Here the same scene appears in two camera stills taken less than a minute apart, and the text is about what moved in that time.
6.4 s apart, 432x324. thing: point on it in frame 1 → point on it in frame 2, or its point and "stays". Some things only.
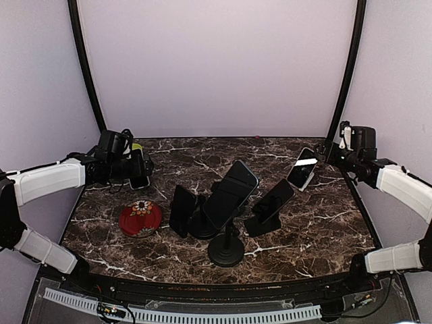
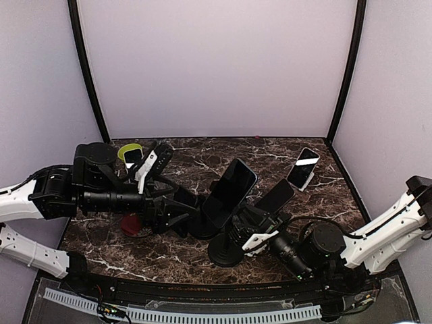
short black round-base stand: [200, 227] stays
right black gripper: [324, 147] → [270, 223]
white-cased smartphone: [302, 168] stays
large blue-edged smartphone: [230, 194] stays
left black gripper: [137, 169] → [159, 222]
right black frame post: [356, 50] stays
